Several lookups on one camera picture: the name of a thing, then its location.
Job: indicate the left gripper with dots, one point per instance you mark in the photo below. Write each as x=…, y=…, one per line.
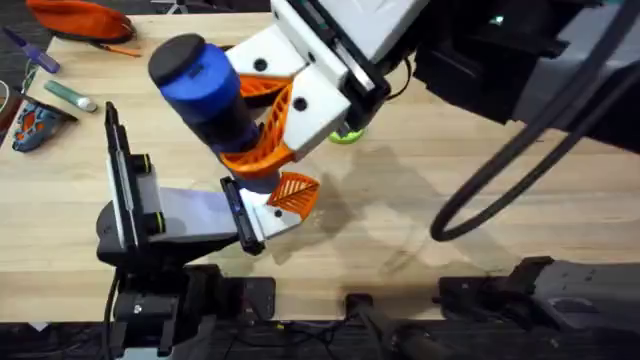
x=195, y=215

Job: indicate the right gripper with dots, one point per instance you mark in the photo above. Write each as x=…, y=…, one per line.
x=370, y=25

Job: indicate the blue electric screwdriver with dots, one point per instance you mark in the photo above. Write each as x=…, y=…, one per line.
x=200, y=85

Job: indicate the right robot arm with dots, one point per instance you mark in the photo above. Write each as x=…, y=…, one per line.
x=580, y=295

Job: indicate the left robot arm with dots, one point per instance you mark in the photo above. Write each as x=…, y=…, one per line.
x=145, y=310

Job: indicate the green disc with holes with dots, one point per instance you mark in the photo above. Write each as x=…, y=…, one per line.
x=350, y=137

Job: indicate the left wrist black flat plate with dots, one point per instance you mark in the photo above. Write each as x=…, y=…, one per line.
x=120, y=170

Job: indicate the green tube with white cap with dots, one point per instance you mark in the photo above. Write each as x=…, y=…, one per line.
x=67, y=95

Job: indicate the orange soft zip bag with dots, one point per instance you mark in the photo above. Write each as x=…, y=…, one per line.
x=75, y=17

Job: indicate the purple pen-shaped tool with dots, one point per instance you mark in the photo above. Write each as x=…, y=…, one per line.
x=40, y=55

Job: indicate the blue and orange toy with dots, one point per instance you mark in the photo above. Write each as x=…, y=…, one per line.
x=35, y=127

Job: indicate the black rail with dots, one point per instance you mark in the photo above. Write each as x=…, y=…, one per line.
x=50, y=345

